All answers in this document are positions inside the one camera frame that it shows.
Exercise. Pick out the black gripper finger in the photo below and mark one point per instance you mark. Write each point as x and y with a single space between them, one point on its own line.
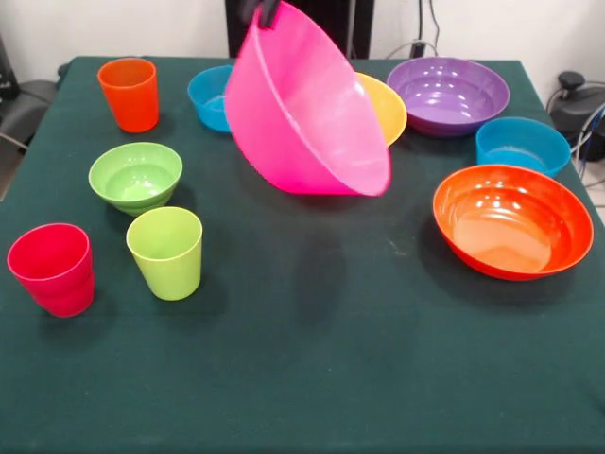
248 10
269 14

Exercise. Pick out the magenta pink plastic bowl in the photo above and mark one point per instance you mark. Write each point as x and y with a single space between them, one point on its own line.
307 118

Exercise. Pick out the orange-red plastic cup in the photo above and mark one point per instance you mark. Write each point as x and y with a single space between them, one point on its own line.
128 94

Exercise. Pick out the blue plastic bowl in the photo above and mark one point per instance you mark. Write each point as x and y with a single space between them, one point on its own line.
520 142
208 101

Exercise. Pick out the orange plastic bowl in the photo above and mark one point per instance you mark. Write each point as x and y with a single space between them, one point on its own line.
387 113

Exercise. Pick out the purple plastic bowl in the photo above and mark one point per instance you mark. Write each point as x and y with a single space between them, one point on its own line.
449 94

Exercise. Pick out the green plastic bowl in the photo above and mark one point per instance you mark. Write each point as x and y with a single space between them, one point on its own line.
134 179

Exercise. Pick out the green plastic cup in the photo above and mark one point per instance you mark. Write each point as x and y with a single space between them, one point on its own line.
165 265

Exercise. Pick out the red-orange plastic bowl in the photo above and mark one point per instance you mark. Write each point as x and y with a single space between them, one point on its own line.
510 227

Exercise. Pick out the crimson pink plastic cup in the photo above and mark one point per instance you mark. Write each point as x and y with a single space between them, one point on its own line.
52 274

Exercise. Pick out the dark green tablecloth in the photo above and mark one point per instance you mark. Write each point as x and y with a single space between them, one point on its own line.
302 378

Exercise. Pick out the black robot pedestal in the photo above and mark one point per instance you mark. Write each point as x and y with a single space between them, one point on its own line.
331 14

